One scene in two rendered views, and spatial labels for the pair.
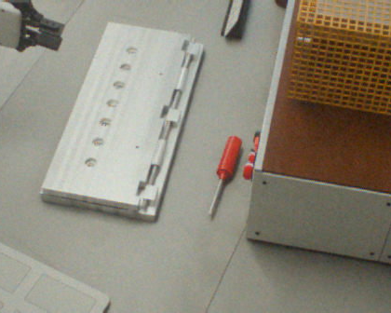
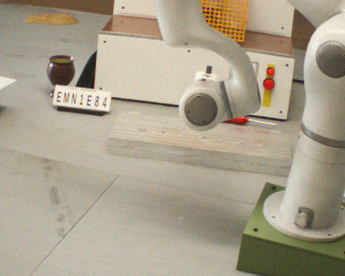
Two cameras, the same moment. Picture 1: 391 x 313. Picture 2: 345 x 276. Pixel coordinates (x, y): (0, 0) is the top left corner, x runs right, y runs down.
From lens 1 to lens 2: 2.42 m
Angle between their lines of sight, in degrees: 77
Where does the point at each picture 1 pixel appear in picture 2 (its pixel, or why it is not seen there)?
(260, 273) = not seen: hidden behind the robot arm
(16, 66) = (151, 189)
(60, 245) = not seen: hidden behind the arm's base
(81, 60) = (138, 163)
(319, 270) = (295, 108)
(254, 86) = (154, 110)
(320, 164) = (282, 46)
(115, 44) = (135, 134)
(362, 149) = (267, 38)
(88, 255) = not seen: hidden behind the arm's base
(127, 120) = (218, 134)
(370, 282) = (295, 98)
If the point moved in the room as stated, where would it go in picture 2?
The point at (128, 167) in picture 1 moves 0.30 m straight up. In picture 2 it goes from (260, 135) to (274, 22)
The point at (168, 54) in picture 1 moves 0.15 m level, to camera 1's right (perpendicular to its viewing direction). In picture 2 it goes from (144, 118) to (141, 98)
